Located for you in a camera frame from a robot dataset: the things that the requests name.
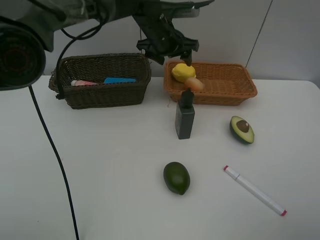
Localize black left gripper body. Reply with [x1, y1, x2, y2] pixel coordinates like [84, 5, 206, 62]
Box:
[136, 36, 199, 58]

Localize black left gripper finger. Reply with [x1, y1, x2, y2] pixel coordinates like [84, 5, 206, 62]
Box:
[144, 50, 165, 65]
[180, 50, 192, 67]

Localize yellow lemon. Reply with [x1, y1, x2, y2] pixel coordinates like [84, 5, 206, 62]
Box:
[171, 63, 196, 83]

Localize orange bread bun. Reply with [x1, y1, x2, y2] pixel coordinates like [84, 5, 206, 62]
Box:
[184, 77, 204, 92]

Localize dark grey pump bottle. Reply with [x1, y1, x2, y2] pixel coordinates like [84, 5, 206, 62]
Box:
[175, 88, 195, 140]

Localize pink spray bottle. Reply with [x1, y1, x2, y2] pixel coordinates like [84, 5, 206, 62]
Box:
[71, 80, 98, 87]

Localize halved avocado with pit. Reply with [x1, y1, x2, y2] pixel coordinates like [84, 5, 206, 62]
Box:
[229, 116, 255, 144]

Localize green lime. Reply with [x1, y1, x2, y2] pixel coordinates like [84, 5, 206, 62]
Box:
[163, 162, 191, 196]

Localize white pink-capped marker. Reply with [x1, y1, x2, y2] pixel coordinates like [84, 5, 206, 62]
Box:
[223, 165, 287, 217]

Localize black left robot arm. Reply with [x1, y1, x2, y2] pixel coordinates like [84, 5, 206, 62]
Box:
[0, 0, 207, 91]

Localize orange wicker basket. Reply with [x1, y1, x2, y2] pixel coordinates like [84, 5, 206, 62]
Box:
[163, 60, 258, 107]

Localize dark brown wicker basket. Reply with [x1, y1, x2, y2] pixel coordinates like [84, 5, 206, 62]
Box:
[48, 53, 152, 110]

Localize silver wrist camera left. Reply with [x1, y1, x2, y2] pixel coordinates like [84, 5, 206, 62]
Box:
[172, 6, 200, 19]

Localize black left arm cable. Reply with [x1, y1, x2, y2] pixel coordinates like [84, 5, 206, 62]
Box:
[28, 19, 105, 240]

